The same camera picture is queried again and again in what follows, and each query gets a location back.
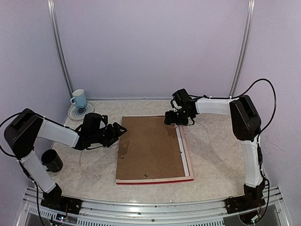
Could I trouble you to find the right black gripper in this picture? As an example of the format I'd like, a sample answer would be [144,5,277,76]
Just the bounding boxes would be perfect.
[164,108,192,125]

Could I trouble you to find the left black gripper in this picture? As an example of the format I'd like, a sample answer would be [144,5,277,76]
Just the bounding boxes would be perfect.
[90,122,127,147]

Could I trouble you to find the brown backing board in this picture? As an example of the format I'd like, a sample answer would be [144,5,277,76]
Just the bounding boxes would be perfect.
[116,115,186,181]

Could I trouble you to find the red wooden picture frame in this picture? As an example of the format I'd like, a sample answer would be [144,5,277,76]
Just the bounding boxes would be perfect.
[116,115,195,186]

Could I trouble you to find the white foam sheet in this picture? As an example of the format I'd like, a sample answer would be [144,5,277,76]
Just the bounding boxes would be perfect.
[175,125,192,177]

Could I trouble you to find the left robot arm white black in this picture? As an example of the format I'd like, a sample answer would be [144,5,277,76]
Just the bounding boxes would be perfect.
[4,108,127,212]

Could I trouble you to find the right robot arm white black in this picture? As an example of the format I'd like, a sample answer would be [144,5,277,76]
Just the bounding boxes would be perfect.
[164,89,267,213]

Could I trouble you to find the striped round plate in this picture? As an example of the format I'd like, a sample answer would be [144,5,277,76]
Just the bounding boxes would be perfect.
[68,101,95,121]

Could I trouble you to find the light blue mug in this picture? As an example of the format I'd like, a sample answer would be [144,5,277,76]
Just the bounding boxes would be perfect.
[70,89,87,109]

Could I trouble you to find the dark green mug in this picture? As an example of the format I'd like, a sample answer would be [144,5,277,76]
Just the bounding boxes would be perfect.
[41,149,63,173]

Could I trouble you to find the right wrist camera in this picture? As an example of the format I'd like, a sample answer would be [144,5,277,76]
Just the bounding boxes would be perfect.
[170,99,181,112]

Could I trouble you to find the right aluminium corner post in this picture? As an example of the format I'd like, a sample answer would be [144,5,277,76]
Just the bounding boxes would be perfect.
[229,0,256,97]

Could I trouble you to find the aluminium corner post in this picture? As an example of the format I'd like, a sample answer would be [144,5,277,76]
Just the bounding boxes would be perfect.
[47,0,74,97]
[229,0,256,97]

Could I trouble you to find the aluminium front rail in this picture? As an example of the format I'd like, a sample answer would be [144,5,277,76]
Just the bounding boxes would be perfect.
[15,185,291,226]

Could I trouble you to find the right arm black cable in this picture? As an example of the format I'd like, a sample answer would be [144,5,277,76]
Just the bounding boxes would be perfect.
[235,78,276,137]

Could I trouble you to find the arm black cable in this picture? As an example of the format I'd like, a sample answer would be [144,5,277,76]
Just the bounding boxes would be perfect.
[0,112,26,157]
[235,78,276,137]

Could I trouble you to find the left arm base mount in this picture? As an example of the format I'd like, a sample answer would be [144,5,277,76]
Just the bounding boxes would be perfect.
[41,196,82,215]

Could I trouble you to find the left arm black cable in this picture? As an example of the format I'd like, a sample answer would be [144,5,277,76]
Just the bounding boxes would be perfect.
[0,112,26,157]

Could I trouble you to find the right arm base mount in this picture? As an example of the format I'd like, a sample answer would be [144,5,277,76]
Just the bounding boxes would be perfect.
[224,195,266,214]

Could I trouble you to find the left aluminium corner post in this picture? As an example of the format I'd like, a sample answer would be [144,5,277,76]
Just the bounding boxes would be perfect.
[47,0,74,97]

